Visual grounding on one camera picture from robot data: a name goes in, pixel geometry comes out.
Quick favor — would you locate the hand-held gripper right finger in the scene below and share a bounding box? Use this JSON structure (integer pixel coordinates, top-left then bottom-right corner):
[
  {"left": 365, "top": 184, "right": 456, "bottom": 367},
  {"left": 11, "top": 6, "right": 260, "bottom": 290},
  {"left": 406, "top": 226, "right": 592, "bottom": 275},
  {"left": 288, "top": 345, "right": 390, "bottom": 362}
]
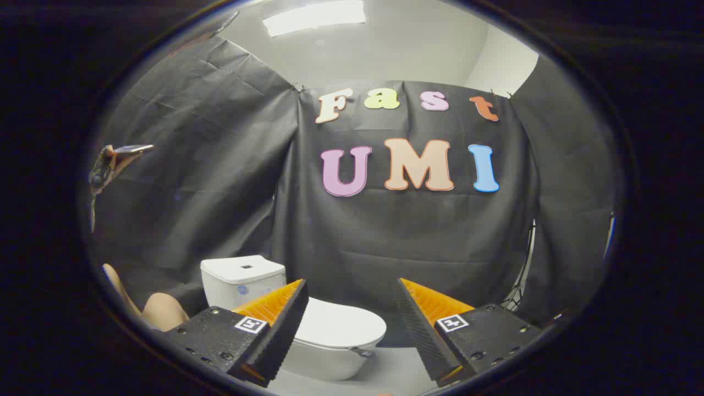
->
[{"left": 395, "top": 278, "right": 543, "bottom": 387}]

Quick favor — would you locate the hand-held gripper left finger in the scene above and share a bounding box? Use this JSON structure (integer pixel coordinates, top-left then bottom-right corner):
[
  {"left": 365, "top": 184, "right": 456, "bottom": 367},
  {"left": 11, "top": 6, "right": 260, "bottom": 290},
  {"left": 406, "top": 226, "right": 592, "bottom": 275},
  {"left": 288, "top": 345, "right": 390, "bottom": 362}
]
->
[{"left": 164, "top": 279, "right": 309, "bottom": 388}]

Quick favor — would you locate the white toilet lid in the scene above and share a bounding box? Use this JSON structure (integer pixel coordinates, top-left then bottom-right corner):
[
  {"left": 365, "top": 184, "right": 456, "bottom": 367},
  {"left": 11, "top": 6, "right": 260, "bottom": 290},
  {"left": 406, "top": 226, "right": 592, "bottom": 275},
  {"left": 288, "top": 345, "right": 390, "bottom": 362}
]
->
[{"left": 293, "top": 297, "right": 388, "bottom": 358}]

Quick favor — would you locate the white toilet body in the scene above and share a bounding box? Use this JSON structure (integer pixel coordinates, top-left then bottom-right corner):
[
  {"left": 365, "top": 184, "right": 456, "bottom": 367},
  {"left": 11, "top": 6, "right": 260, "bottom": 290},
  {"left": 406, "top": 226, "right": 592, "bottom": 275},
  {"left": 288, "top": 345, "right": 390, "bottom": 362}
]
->
[{"left": 200, "top": 255, "right": 381, "bottom": 382}]

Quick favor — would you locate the black backdrop cloth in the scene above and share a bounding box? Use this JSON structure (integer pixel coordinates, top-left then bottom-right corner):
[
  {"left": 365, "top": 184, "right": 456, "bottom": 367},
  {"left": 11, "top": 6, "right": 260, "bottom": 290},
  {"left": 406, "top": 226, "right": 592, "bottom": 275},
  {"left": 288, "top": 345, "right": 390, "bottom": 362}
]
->
[{"left": 91, "top": 36, "right": 617, "bottom": 347}]

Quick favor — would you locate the black tripod stand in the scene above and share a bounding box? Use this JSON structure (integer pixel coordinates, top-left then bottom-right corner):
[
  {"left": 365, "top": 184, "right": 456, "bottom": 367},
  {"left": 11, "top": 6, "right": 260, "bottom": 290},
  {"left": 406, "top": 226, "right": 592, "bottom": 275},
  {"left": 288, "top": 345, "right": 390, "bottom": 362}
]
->
[{"left": 500, "top": 220, "right": 537, "bottom": 313}]

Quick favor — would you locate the person's leg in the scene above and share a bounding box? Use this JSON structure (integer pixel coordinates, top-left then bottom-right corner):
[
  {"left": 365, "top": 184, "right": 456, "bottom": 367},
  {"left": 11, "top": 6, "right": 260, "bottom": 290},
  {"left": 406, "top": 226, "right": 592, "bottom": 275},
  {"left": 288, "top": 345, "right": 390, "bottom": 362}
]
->
[{"left": 102, "top": 263, "right": 189, "bottom": 332}]

